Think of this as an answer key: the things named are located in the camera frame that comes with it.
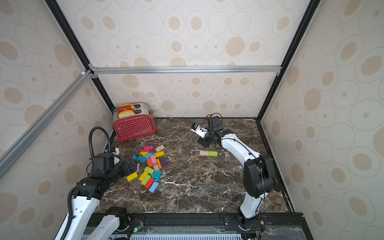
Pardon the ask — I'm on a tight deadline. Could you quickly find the black corrugated cable hose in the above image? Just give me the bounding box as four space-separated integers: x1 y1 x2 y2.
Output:
88 126 112 160

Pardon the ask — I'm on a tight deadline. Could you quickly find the orange rectangular block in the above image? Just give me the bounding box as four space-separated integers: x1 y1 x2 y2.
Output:
157 159 162 169

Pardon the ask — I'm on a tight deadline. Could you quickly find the black corner frame post left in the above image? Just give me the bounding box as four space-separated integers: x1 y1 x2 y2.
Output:
44 0 116 145

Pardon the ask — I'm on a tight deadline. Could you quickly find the black corner frame post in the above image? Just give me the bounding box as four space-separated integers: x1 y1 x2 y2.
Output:
257 0 321 123
44 0 116 145

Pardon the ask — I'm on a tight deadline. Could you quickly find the pink rectangular block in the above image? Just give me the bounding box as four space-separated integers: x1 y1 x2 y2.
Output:
151 155 158 166

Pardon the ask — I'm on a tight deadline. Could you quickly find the red polka dot toy toaster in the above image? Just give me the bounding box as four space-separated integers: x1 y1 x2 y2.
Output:
113 103 157 142

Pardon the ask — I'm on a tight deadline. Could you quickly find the teal triangular block lower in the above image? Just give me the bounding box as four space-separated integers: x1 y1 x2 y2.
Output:
152 172 162 183

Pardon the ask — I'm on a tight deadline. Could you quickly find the yellow rectangular block left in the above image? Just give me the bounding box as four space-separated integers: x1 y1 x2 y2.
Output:
126 172 139 182

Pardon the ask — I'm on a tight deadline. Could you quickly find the orange-red rectangular block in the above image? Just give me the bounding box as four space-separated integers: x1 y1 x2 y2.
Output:
147 158 154 168

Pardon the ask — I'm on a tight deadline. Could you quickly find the light blue triangular block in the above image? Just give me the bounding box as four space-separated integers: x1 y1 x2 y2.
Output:
145 153 154 160

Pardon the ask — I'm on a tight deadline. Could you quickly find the natural wood rectangular block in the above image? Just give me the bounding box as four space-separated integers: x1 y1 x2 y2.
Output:
199 151 209 156

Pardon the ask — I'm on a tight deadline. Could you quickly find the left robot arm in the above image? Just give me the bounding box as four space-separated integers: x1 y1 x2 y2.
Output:
55 127 138 240

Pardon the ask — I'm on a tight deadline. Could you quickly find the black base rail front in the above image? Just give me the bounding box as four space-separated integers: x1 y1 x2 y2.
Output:
104 213 313 240

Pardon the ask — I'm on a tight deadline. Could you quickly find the yellow rectangular block lower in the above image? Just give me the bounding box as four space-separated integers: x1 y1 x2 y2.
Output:
139 171 149 181

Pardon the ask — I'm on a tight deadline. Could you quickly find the silver aluminium rail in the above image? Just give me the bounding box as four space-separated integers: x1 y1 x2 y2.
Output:
93 65 282 75
1 70 92 177

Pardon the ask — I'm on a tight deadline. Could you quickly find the silver aluminium rail left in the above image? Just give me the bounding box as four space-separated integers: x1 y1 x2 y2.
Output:
1 70 92 177

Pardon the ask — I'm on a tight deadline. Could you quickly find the black corner frame post right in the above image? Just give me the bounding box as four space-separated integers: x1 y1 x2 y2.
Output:
257 0 321 123

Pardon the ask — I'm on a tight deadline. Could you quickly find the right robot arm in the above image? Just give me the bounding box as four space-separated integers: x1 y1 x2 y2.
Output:
191 116 278 230

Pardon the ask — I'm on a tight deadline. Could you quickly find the red rectangular block lower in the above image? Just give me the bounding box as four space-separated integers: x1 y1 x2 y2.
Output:
145 178 155 190

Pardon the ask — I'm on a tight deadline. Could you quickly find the purple triangular block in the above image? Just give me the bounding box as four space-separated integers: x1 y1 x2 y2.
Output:
160 161 169 168

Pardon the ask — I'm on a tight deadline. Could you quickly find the lime green block lower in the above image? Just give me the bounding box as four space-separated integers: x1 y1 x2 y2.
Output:
141 175 151 186

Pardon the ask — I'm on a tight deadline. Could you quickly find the silver aluminium rail back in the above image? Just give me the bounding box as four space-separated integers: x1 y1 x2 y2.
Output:
93 65 282 75

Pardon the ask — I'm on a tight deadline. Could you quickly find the toy bread slice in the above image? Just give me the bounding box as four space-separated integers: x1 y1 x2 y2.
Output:
118 110 136 119
117 104 141 113

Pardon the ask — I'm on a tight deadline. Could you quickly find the natural wood block upper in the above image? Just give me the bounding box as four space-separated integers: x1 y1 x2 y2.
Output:
155 145 165 152

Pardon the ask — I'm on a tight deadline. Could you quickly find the lime green block upper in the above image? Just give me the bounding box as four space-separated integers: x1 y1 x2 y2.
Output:
145 167 155 175

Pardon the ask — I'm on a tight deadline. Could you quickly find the teal rectangular block upper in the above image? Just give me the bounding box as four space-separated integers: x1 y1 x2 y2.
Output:
138 156 147 163

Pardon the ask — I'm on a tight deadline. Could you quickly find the toy bread slice rear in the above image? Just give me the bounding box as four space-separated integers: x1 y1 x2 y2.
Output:
117 104 141 113

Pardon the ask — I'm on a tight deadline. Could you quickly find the green rectangular block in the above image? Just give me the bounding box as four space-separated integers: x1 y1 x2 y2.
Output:
209 151 218 157

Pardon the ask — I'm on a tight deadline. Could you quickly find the toy bread slice front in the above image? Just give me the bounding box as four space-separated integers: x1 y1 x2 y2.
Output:
118 110 136 119

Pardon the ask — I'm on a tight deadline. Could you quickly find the yellow rectangular block upper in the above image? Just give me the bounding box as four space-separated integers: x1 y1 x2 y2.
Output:
155 151 165 158

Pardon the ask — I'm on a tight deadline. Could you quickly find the lime green block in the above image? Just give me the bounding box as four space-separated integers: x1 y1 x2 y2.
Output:
145 167 155 175
141 175 151 186

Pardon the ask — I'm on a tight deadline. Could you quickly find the light blue rectangular block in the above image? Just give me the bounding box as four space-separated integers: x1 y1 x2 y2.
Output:
149 181 159 193

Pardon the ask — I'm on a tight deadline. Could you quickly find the yellow rectangular block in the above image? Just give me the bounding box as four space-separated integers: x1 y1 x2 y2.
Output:
126 172 139 182
155 151 165 158
139 171 149 181

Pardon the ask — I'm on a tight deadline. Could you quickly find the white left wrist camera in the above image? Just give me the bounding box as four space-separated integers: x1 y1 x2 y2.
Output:
105 147 121 165

